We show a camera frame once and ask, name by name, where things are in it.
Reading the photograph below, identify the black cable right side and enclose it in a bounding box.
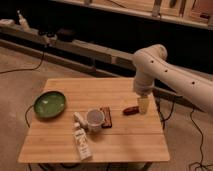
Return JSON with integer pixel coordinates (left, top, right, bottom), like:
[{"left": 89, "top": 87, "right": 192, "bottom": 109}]
[{"left": 155, "top": 98, "right": 213, "bottom": 171}]

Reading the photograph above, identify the black box on ledge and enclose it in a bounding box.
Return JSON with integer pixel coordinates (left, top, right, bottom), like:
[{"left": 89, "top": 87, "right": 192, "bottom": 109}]
[{"left": 56, "top": 28, "right": 76, "bottom": 42}]

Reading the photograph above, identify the wooden table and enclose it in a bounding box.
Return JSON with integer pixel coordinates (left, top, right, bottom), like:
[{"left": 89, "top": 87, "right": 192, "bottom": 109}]
[{"left": 18, "top": 78, "right": 170, "bottom": 163}]

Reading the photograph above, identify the wooden shelf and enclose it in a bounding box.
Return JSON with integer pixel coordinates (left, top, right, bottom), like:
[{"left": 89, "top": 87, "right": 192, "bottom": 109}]
[{"left": 54, "top": 0, "right": 213, "bottom": 30}]

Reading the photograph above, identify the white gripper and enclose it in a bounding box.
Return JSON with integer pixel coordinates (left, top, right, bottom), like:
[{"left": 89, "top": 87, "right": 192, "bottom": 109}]
[{"left": 133, "top": 80, "right": 154, "bottom": 114}]

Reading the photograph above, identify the brown chocolate bar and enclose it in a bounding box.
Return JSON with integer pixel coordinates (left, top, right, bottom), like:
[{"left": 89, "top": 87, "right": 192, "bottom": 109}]
[{"left": 100, "top": 107, "right": 112, "bottom": 128}]

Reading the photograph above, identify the white tube bottle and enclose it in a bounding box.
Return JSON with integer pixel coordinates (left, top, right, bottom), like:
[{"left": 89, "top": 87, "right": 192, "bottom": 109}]
[{"left": 74, "top": 122, "right": 92, "bottom": 160}]

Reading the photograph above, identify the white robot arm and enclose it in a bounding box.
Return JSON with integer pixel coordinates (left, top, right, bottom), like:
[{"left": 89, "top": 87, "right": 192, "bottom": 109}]
[{"left": 132, "top": 44, "right": 213, "bottom": 114}]

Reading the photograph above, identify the white ceramic cup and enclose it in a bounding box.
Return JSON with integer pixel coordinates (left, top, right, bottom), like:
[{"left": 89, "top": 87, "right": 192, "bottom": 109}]
[{"left": 86, "top": 109, "right": 105, "bottom": 132}]

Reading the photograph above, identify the white spray bottle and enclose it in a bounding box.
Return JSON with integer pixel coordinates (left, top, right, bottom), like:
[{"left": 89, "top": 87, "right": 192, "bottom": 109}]
[{"left": 17, "top": 11, "right": 30, "bottom": 31}]

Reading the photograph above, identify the black cable on floor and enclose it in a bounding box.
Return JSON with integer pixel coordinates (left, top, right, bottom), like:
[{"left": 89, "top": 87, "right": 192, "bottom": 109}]
[{"left": 0, "top": 44, "right": 48, "bottom": 76}]

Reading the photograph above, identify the green bowl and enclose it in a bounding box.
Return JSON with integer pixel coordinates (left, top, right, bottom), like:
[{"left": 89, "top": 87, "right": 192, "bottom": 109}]
[{"left": 33, "top": 91, "right": 66, "bottom": 119}]

